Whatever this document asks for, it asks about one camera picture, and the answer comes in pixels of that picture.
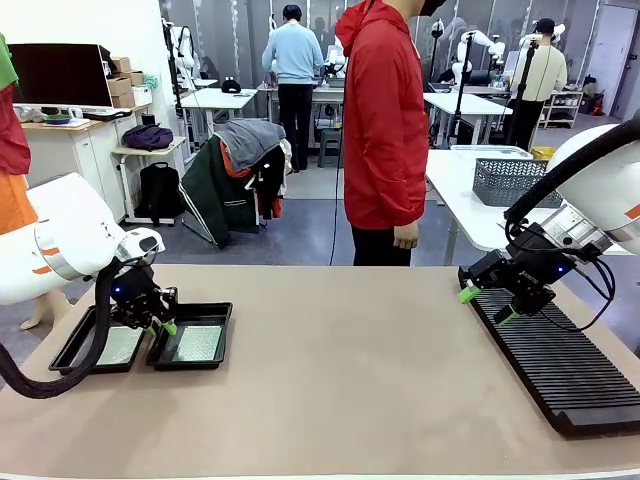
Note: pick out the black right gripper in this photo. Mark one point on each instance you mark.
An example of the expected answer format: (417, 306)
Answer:
(540, 265)

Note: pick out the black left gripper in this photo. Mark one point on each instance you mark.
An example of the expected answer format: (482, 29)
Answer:
(132, 295)

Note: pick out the green circuit board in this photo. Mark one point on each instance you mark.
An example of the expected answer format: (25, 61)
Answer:
(122, 345)
(200, 342)

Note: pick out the black plastic ESD tray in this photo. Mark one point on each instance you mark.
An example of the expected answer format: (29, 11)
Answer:
(225, 327)
(70, 345)

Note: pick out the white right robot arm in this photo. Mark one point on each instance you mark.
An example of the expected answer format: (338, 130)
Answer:
(610, 185)

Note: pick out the person's red-sleeved right forearm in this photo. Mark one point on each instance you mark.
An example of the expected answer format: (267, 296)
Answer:
(407, 200)

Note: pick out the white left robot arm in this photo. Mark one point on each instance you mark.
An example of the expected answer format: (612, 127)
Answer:
(65, 225)

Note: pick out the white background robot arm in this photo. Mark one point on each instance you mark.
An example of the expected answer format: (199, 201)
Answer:
(182, 50)
(480, 42)

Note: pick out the person's right hand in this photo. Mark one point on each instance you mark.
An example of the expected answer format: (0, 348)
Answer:
(406, 236)

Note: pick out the white side table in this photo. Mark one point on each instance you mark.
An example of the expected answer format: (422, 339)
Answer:
(460, 200)

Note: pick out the grey plastic basket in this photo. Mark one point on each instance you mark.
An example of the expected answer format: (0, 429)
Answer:
(505, 182)

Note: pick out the black slotted board rack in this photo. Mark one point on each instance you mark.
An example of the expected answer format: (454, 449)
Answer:
(575, 380)

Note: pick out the black backpack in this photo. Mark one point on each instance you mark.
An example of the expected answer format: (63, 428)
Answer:
(159, 192)

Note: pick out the dark green jacket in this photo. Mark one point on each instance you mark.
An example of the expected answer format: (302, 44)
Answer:
(215, 195)

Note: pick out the yellow bin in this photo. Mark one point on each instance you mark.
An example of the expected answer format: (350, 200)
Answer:
(544, 153)

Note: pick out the translucent white tub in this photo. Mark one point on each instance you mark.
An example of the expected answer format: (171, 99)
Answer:
(490, 149)

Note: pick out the small wooden-top side table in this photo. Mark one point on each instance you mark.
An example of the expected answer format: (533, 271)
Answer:
(165, 148)

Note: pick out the black garment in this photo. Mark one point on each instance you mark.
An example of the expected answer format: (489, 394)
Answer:
(272, 180)

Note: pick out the purple bag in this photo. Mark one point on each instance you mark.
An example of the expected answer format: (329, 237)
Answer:
(147, 137)

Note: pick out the white cabinet with wooden top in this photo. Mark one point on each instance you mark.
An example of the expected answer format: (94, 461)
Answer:
(85, 150)

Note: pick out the metal shelf unit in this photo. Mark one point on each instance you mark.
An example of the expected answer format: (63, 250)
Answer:
(565, 102)

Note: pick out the black tripod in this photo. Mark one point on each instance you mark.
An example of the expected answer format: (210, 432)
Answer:
(522, 90)

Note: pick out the grey hooded jacket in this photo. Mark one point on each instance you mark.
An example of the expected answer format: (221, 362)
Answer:
(252, 142)

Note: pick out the person in red hoodie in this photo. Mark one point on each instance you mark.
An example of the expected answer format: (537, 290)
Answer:
(380, 125)

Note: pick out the person in beige top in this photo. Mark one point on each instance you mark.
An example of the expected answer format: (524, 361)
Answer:
(542, 75)

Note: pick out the brown cardboard box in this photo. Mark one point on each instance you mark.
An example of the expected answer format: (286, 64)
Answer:
(137, 78)
(119, 86)
(123, 100)
(121, 64)

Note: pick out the white storage bin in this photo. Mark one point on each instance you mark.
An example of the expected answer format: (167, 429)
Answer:
(142, 96)

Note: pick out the green bowl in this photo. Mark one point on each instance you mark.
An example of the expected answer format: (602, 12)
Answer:
(57, 119)

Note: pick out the grey stool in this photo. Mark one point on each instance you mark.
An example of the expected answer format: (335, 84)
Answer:
(330, 147)

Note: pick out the white work table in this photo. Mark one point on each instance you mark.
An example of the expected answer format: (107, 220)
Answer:
(220, 97)

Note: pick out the black cap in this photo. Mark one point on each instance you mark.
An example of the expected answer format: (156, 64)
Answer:
(231, 86)

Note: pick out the grey door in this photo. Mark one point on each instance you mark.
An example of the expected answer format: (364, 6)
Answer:
(617, 55)

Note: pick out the black computer monitor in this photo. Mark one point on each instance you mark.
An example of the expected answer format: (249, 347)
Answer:
(60, 75)

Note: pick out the grey workbench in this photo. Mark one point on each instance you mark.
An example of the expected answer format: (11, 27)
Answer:
(327, 97)

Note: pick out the man in light-blue sweater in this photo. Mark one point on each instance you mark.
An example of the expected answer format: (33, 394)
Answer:
(292, 55)

